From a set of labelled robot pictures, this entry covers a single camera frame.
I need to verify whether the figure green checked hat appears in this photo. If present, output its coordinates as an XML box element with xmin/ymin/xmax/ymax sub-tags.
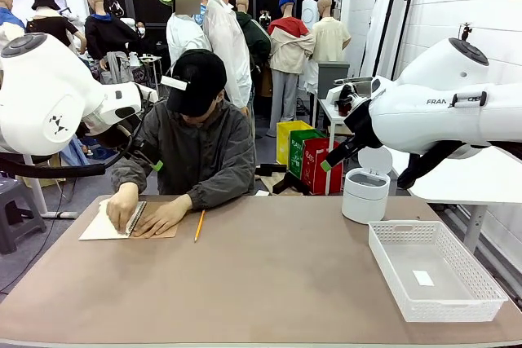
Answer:
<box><xmin>157</xmin><ymin>0</ymin><xmax>213</xmax><ymax>68</ymax></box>

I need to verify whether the background person with mask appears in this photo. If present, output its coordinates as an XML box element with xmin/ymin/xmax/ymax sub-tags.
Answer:
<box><xmin>135</xmin><ymin>21</ymin><xmax>153</xmax><ymax>55</ymax></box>

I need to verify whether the grey cabinet box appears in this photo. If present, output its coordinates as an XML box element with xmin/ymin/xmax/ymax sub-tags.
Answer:
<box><xmin>316</xmin><ymin>61</ymin><xmax>351</xmax><ymax>99</ymax></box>

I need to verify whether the small white table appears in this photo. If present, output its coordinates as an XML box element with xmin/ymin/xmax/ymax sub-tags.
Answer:
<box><xmin>317</xmin><ymin>97</ymin><xmax>347</xmax><ymax>194</ymax></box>

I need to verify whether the grey sleeved left forearm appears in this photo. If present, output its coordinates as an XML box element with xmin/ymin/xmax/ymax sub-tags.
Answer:
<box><xmin>185</xmin><ymin>172</ymin><xmax>256</xmax><ymax>210</ymax></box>

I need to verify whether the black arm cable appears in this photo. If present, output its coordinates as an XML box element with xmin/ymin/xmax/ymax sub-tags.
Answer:
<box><xmin>0</xmin><ymin>131</ymin><xmax>135</xmax><ymax>180</ymax></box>
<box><xmin>397</xmin><ymin>142</ymin><xmax>466</xmax><ymax>190</ymax></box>

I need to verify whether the mannequin dark green hoodie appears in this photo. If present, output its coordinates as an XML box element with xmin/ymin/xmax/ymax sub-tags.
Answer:
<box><xmin>235</xmin><ymin>0</ymin><xmax>272</xmax><ymax>80</ymax></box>

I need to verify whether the grey plastic stool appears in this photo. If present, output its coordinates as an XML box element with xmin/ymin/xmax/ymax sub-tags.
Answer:
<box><xmin>0</xmin><ymin>178</ymin><xmax>47</xmax><ymax>255</ymax></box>

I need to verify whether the white perforated plastic basket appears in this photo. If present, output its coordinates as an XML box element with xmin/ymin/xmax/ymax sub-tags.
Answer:
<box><xmin>368</xmin><ymin>220</ymin><xmax>510</xmax><ymax>324</ymax></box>

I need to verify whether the black cap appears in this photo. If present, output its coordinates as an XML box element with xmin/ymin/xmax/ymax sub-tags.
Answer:
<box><xmin>161</xmin><ymin>48</ymin><xmax>228</xmax><ymax>117</ymax></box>

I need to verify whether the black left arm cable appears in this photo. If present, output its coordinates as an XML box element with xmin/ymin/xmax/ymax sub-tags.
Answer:
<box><xmin>0</xmin><ymin>131</ymin><xmax>135</xmax><ymax>180</ymax></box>

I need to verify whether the metal pan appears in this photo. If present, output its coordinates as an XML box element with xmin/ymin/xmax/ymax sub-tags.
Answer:
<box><xmin>334</xmin><ymin>77</ymin><xmax>374</xmax><ymax>96</ymax></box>

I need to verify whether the grey hanging vest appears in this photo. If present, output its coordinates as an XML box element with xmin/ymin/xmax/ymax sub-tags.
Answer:
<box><xmin>100</xmin><ymin>51</ymin><xmax>135</xmax><ymax>85</ymax></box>

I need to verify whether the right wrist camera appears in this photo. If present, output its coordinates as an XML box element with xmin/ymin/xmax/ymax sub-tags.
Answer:
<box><xmin>328</xmin><ymin>82</ymin><xmax>370</xmax><ymax>117</ymax></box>

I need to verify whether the tan cardboard piece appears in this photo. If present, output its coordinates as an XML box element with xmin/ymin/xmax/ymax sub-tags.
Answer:
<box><xmin>260</xmin><ymin>171</ymin><xmax>293</xmax><ymax>196</ymax></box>

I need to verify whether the green recycling bag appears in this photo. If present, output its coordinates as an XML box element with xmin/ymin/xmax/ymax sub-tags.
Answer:
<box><xmin>288</xmin><ymin>129</ymin><xmax>327</xmax><ymax>180</ymax></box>

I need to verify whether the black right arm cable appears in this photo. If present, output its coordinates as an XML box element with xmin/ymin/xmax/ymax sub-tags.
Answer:
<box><xmin>397</xmin><ymin>142</ymin><xmax>466</xmax><ymax>190</ymax></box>

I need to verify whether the person's head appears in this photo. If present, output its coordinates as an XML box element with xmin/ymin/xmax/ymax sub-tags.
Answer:
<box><xmin>179</xmin><ymin>90</ymin><xmax>226</xmax><ymax>126</ymax></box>

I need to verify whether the white lidded trash can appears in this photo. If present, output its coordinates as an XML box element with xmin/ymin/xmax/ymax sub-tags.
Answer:
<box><xmin>341</xmin><ymin>146</ymin><xmax>393</xmax><ymax>225</ymax></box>

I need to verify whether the yellow pencil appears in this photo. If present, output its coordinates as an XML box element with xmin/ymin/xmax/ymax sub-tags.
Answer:
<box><xmin>193</xmin><ymin>209</ymin><xmax>206</xmax><ymax>243</ymax></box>

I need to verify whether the mannequin blue white shirt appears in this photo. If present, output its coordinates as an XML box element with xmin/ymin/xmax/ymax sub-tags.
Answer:
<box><xmin>0</xmin><ymin>0</ymin><xmax>26</xmax><ymax>51</ymax></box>

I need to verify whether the tall mannequin white shirt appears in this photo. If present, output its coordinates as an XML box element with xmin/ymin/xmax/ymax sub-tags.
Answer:
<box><xmin>202</xmin><ymin>0</ymin><xmax>254</xmax><ymax>119</ymax></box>

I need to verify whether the mannequin blue cap red jacket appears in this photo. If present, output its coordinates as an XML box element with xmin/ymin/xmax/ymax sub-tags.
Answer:
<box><xmin>266</xmin><ymin>0</ymin><xmax>316</xmax><ymax>138</ymax></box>

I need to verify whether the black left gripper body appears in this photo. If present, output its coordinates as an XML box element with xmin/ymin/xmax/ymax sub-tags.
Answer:
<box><xmin>87</xmin><ymin>117</ymin><xmax>144</xmax><ymax>149</ymax></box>

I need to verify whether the mannequin black bucket hat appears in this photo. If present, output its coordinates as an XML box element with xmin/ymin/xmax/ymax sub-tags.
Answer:
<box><xmin>25</xmin><ymin>0</ymin><xmax>87</xmax><ymax>55</ymax></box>

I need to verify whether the black floor stand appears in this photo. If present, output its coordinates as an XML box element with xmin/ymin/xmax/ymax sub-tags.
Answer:
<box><xmin>255</xmin><ymin>163</ymin><xmax>312</xmax><ymax>196</ymax></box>

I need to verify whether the white label in basket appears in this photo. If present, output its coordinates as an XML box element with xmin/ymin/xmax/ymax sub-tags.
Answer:
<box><xmin>411</xmin><ymin>269</ymin><xmax>436</xmax><ymax>287</ymax></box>

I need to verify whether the mannequin cream shirt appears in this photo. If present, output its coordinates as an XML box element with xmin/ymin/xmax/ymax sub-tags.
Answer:
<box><xmin>312</xmin><ymin>0</ymin><xmax>352</xmax><ymax>64</ymax></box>

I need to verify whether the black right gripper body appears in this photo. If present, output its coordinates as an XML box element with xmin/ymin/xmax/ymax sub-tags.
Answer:
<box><xmin>343</xmin><ymin>98</ymin><xmax>383</xmax><ymax>149</ymax></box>

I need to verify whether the spiral notebook brown cover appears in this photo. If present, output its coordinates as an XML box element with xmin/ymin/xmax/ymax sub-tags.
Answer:
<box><xmin>78</xmin><ymin>199</ymin><xmax>180</xmax><ymax>241</ymax></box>

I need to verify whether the person's right hand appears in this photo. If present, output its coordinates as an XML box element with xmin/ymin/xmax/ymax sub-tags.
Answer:
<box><xmin>106</xmin><ymin>182</ymin><xmax>140</xmax><ymax>236</ymax></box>

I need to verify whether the red recycling bag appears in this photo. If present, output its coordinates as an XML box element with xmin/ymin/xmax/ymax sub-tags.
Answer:
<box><xmin>301</xmin><ymin>138</ymin><xmax>344</xmax><ymax>196</ymax></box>

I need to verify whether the person in black cap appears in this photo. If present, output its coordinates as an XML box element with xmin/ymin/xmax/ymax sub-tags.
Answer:
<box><xmin>110</xmin><ymin>99</ymin><xmax>257</xmax><ymax>210</ymax></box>

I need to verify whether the yellow recycling bag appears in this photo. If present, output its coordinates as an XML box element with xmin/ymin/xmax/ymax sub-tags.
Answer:
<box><xmin>276</xmin><ymin>120</ymin><xmax>314</xmax><ymax>166</ymax></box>

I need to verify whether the mannequin black sweater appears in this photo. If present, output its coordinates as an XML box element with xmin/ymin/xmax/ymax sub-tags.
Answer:
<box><xmin>84</xmin><ymin>0</ymin><xmax>142</xmax><ymax>72</ymax></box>

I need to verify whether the large white side table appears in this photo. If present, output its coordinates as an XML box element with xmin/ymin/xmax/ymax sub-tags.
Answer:
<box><xmin>389</xmin><ymin>146</ymin><xmax>522</xmax><ymax>255</ymax></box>

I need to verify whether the grey sleeved right forearm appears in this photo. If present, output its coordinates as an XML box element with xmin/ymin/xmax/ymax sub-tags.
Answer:
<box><xmin>110</xmin><ymin>156</ymin><xmax>160</xmax><ymax>194</ymax></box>

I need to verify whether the white stand frame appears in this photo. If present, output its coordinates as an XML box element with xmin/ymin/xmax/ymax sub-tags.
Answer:
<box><xmin>22</xmin><ymin>154</ymin><xmax>78</xmax><ymax>219</ymax></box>

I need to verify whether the blue cloth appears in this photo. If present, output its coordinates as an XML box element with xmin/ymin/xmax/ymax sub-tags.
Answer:
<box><xmin>60</xmin><ymin>135</ymin><xmax>90</xmax><ymax>168</ymax></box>

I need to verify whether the person's left hand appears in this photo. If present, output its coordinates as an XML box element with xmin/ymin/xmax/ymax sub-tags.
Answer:
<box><xmin>132</xmin><ymin>194</ymin><xmax>192</xmax><ymax>239</ymax></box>

